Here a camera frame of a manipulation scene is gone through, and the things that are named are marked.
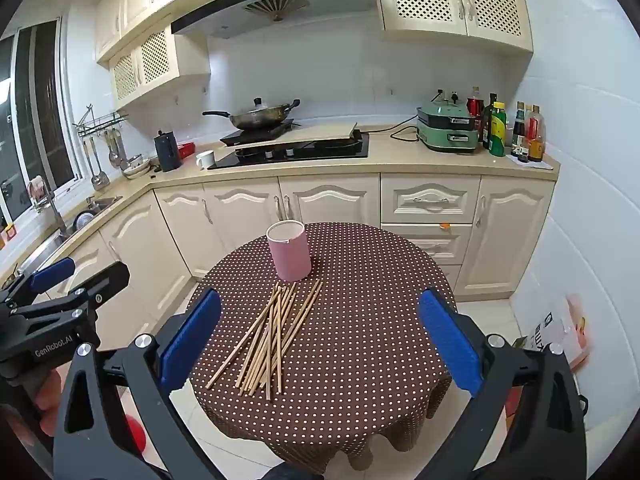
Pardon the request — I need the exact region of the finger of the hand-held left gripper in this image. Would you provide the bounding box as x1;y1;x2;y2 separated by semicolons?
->
10;261;131;319
0;257;76;307

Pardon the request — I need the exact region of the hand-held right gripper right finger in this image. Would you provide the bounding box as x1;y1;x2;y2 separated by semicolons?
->
417;287;588;480

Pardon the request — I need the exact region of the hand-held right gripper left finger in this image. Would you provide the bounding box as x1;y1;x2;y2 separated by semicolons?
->
52;287;222;480

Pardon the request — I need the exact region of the pile of wooden chopsticks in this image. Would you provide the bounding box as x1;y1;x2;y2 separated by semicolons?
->
205;280;325;402

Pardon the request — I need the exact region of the pink cup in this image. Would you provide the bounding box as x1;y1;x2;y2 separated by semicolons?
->
266;220;312;282

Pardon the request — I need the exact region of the person's left hand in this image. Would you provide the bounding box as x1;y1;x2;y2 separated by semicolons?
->
31;365;68;437

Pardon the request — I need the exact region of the steel sink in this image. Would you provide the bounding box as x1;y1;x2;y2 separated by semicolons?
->
20;195;123;271

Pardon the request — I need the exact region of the steel faucet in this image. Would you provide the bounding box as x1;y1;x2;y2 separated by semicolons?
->
30;175;68;238

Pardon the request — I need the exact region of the brown polka-dot tablecloth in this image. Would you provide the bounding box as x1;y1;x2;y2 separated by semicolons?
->
187;222;458;471

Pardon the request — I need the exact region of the hanging steel spatula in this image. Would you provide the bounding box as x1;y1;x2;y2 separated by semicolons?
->
89;137;109;192

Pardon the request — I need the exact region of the red ball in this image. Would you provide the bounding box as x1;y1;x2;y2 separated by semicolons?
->
125;415;147;453

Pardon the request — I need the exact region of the stack of bowls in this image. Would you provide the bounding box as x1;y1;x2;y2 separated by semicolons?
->
123;157;152;180

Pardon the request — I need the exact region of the hanging steel ladle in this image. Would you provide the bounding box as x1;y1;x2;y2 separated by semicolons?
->
107;130;126;169

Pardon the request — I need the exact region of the black kettle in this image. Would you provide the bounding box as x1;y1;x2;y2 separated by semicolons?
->
154;131;182;173

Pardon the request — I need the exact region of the window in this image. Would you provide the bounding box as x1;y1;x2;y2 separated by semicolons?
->
0;17;83;231

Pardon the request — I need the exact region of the white tray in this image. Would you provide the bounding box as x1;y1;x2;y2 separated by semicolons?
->
506;152;555;171

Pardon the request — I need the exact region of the black induction cooker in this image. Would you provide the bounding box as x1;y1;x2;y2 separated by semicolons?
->
220;118;295;147

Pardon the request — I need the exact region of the green multi-cooker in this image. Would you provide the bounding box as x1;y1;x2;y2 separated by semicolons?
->
416;100;480;153

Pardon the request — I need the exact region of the green oil bottle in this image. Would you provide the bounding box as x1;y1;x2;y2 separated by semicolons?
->
489;102;508;157

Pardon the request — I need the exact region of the black glass gas stove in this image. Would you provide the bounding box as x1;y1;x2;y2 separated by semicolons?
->
207;132;370;171

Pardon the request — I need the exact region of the dark soy sauce bottle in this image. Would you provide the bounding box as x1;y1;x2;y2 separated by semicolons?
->
511;101;526;157

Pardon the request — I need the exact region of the orange-red sauce bottle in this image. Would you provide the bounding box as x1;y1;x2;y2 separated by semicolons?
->
527;105;546;162

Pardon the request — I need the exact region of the dark glass bottle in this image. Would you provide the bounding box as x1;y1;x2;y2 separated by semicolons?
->
481;92;498;150

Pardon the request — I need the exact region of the steel wok with lid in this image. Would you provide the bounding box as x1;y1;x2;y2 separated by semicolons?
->
202;98;301;130

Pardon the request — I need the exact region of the wooden cutting board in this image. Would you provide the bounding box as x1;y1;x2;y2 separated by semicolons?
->
235;122;358;151

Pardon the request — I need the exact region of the steel wall utensil rack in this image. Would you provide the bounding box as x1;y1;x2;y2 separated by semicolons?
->
72;104;130;136

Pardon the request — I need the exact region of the black power cable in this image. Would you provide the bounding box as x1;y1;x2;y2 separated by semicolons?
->
390;117;421;142

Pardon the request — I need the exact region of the small cream lattice wall cabinet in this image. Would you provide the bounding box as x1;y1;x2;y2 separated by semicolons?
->
109;25;211;108

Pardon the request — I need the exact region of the cream solid-door wall cabinet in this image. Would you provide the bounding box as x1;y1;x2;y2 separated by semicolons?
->
95;0;176;63

